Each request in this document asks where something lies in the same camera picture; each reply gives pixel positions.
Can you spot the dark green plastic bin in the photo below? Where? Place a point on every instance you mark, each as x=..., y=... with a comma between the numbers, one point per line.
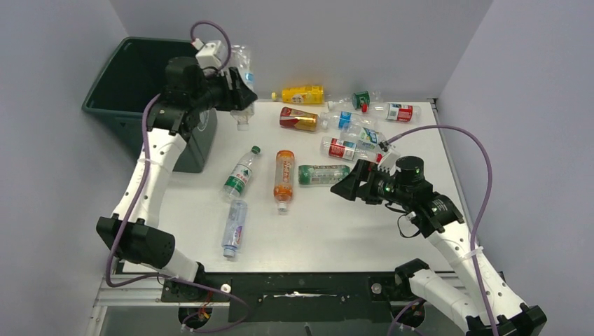
x=133, y=75

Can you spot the purple label Ganten bottle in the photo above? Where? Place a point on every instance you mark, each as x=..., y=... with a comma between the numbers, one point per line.
x=232, y=236

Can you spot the orange drink bottle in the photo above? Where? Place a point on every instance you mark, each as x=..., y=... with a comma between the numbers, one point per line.
x=283, y=184

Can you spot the aluminium frame rail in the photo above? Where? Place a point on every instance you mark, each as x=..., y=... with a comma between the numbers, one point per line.
x=142, y=293

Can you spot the crushed bottle blue green label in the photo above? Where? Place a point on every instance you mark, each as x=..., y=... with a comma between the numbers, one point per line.
x=363, y=137

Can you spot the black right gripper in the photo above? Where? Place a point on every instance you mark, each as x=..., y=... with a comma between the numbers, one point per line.
x=349, y=187

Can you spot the clear bottle red white label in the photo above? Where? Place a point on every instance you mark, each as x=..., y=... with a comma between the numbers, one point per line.
x=347, y=150

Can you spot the red gold tea bottle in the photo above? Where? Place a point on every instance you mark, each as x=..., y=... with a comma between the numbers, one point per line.
x=298, y=120

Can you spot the yellow juice bottle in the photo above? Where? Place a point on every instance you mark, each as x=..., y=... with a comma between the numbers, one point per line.
x=305, y=95

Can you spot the clear bottle blue label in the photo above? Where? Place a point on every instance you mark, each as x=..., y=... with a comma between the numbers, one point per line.
x=341, y=120

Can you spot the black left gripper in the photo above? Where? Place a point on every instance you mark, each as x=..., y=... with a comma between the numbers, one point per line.
x=239, y=97

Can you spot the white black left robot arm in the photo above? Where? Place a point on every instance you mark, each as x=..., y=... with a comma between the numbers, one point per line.
x=131, y=232

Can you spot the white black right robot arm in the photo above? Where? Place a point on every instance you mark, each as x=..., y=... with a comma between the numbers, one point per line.
x=488, y=304

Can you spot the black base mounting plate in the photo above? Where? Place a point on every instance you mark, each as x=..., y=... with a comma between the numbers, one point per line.
x=254, y=297

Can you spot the green cap water bottle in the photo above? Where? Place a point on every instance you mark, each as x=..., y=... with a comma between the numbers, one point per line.
x=241, y=174

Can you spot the green label tea bottle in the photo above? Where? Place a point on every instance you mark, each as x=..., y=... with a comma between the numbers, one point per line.
x=322, y=175

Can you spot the clear bottle green label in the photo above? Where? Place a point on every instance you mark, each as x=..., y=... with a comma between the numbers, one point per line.
x=355, y=100

